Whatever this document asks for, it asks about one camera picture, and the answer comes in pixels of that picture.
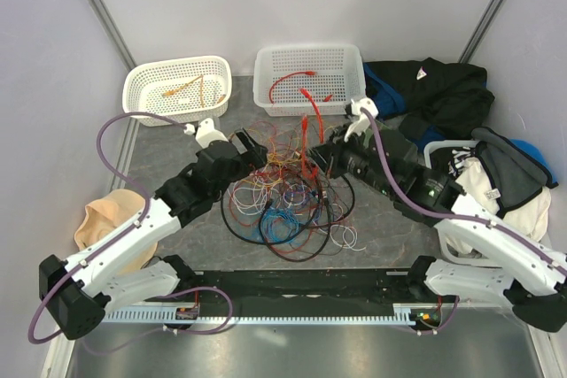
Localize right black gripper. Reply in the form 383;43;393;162
304;122;394;197

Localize red ethernet cable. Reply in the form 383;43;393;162
268;69;334;104
299;88;324;180

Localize yellow ethernet cable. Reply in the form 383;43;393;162
161;75;228;109

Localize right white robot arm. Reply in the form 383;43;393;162
307;127;566;333

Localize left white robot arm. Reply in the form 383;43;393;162
27;120;268;343

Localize right white perforated basket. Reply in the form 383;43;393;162
252;43;366;117

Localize white perforated basket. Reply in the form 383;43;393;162
122;55;232;123
252;43;366;117

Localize left white perforated basket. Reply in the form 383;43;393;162
122;55;232;123

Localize white laundry bin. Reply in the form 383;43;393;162
423;140;555;266

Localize black and blue jacket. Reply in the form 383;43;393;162
363;58;495;143

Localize beige bucket hat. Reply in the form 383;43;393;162
74;189;158;275

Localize grey black-trimmed garment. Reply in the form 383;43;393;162
471;127;558;219

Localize blue cloth item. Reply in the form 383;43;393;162
510;139;557;185

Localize white cloth garment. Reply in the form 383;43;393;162
439;157;551;257

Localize yellow thin wire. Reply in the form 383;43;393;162
247;120;320;171

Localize red thin wire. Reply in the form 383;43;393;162
225;165;346;261

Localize white thin cable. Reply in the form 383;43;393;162
225;174;367;251

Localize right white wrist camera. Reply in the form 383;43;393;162
344;97;378;142

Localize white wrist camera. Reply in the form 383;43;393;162
344;97;378;142
183;118;228;149

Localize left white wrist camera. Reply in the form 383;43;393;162
183;118;228;149

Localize blue thin cable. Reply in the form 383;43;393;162
259;207;311;246

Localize black thick cable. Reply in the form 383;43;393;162
220;160;356;261

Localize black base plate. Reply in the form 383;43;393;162
175;268;454;314

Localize grey slotted cable duct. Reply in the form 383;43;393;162
103;304;431;326

